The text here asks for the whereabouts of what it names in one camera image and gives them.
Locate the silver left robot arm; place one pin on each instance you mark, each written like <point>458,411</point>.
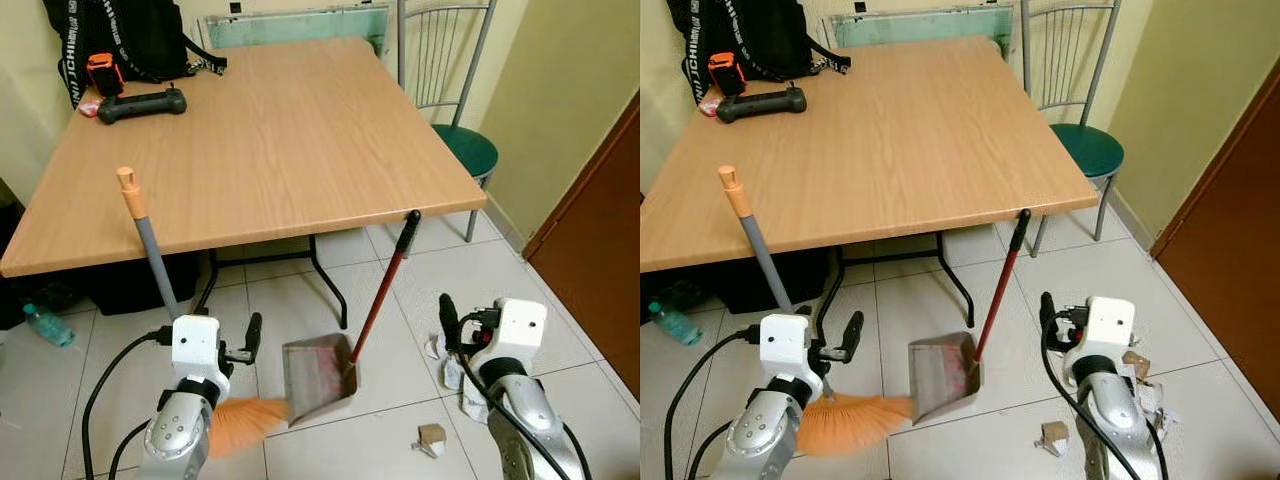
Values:
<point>175,435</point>
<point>760,440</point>

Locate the crumpled white paper scraps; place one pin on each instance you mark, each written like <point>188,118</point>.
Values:
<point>470,395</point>
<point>1150,400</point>

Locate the black box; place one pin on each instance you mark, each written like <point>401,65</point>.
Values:
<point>770,285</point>
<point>140,285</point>

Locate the small brown cardboard piece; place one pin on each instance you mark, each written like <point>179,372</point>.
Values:
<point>432,438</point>
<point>1053,436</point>

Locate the brown wooden door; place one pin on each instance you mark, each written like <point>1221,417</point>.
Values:
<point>600,260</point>
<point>1230,240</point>

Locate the green plastic bottle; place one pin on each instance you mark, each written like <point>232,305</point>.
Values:
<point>675,322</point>
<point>48,326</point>

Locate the metal chair with green seat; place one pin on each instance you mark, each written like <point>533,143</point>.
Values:
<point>465,150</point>
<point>1090,150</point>

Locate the black handheld controller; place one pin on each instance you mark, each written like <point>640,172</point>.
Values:
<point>760,103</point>
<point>140,105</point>

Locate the small red white packet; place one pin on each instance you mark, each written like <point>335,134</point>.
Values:
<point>87,106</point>
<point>709,104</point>

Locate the orange and black battery pack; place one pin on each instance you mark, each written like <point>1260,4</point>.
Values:
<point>104,72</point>
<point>726,72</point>

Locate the green framed glass panel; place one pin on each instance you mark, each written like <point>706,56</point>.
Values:
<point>920,25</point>
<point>300,25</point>

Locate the black backpack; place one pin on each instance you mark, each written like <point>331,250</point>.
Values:
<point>120,35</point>
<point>740,35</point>

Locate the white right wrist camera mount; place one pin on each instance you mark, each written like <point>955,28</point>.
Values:
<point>520,325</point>
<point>1112,320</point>

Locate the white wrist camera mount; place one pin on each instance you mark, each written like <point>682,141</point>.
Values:
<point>785,340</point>
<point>195,340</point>
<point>1112,320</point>
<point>520,325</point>

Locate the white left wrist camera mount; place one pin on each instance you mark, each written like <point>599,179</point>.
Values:
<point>785,340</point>
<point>195,340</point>

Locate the black metal table frame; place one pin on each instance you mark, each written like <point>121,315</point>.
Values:
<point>968,310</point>
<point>344,315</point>

